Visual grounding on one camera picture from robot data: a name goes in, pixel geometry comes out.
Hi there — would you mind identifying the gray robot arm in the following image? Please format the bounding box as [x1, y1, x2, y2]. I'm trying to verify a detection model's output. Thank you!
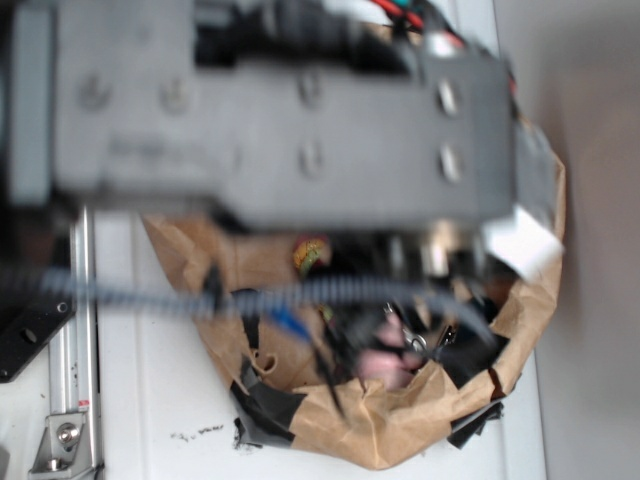
[1, 1, 563, 280]

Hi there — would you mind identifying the pink plush toy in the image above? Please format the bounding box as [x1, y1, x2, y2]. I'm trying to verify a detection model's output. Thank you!
[356, 314, 423, 391]

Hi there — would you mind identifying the brown paper bag bin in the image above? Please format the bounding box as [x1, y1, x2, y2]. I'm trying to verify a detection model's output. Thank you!
[143, 214, 561, 470]

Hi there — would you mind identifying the multicolor twisted rope toy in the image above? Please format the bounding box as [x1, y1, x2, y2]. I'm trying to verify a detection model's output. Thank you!
[292, 234, 331, 277]

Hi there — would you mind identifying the black corrugated cable conduit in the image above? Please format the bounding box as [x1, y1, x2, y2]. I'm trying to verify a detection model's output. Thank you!
[0, 269, 496, 351]

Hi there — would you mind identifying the aluminum extrusion rail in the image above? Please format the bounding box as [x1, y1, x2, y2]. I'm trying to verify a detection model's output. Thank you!
[46, 207, 104, 479]

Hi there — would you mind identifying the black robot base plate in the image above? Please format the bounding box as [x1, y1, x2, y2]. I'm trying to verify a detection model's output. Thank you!
[1, 206, 74, 384]

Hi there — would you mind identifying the metal corner bracket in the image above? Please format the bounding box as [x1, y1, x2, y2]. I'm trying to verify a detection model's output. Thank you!
[28, 412, 96, 479]

